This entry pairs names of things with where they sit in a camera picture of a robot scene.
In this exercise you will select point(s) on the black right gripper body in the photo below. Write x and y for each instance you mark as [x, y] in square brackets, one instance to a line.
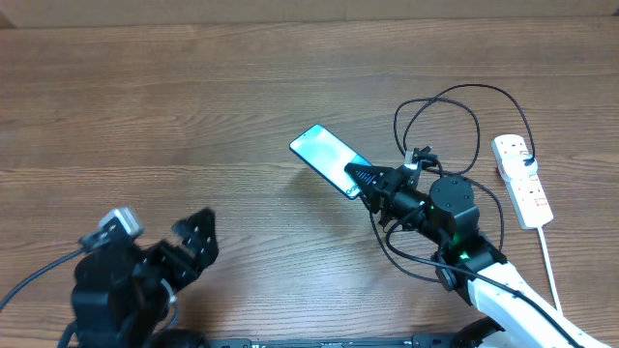
[398, 198]

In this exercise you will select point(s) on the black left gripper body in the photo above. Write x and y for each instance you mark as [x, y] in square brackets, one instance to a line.
[168, 268]

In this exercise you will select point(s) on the Samsung Galaxy smartphone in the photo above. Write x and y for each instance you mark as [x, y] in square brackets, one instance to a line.
[326, 154]

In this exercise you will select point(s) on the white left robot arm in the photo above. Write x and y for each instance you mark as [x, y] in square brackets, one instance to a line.
[123, 291]

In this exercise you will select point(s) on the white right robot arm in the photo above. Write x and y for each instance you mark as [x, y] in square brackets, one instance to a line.
[441, 207]

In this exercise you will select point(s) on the white charger plug adapter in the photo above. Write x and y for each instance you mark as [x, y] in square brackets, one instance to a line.
[517, 167]

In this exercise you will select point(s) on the white power strip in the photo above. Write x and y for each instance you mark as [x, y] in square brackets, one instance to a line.
[527, 195]

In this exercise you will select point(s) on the cardboard back panel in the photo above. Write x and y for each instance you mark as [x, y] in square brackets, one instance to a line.
[103, 13]

